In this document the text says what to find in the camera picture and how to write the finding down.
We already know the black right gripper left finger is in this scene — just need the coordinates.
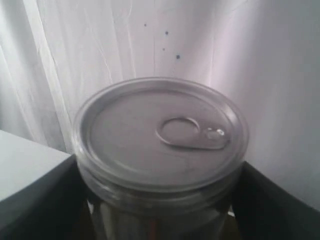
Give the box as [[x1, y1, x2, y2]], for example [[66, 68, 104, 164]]
[[0, 155, 96, 240]]

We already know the dark can with clear lid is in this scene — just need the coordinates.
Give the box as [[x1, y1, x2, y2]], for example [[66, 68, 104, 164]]
[[72, 77, 249, 240]]

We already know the white backdrop curtain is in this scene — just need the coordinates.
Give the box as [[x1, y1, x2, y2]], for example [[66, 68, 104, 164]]
[[0, 0, 320, 186]]

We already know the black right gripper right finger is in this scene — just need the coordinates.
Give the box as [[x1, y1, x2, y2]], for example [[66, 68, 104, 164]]
[[232, 162, 320, 240]]

